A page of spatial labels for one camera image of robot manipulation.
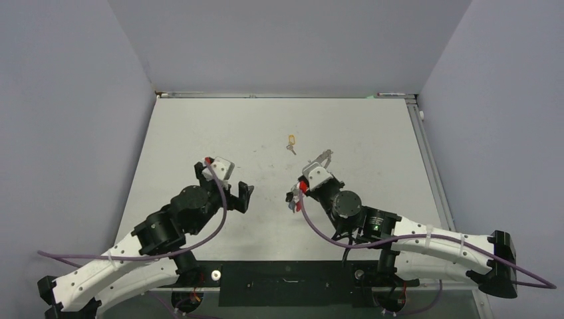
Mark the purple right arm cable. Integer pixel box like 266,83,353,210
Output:
299,182,557,290

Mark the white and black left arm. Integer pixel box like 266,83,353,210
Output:
37,157,254,318

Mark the silver key with yellow tag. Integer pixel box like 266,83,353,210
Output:
286,144,296,155

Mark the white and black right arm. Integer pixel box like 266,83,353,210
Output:
285,175,518,299

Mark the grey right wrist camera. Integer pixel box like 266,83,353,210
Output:
302,161,334,191

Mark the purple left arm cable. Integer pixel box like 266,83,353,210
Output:
37,158,229,263

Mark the large metal keyring organizer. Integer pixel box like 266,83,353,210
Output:
284,150,335,215

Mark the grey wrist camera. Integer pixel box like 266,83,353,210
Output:
202,157,235,189
302,161,334,191

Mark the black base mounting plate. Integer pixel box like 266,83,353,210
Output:
169,261,420,312

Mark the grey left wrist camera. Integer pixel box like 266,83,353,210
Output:
202,157,235,189

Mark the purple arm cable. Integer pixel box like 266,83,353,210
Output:
299,182,557,290
37,158,229,263

